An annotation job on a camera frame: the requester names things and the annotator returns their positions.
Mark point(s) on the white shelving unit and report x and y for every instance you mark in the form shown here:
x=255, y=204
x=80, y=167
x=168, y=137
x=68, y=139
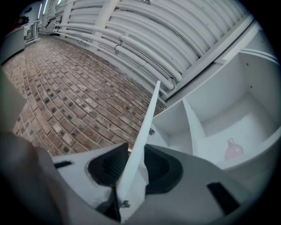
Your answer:
x=230, y=105

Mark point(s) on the metal door hinge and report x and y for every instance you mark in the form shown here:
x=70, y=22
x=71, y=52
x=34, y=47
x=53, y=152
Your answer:
x=152, y=131
x=125, y=203

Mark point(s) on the bundle of white ceiling pipes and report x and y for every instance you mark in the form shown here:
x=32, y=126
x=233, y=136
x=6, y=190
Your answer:
x=136, y=47

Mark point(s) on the pink glass vase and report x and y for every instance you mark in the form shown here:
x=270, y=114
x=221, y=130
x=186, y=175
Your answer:
x=233, y=151

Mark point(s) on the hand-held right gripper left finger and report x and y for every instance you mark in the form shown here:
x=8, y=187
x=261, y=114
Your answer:
x=76, y=167

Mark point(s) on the ceiling tube light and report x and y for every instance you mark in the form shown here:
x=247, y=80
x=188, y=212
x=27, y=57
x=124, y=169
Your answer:
x=44, y=6

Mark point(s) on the white cabinet door ribbed glass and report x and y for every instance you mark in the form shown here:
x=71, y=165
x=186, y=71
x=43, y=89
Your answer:
x=140, y=142

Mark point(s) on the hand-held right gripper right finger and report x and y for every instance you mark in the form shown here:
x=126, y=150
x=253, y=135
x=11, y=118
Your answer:
x=186, y=193

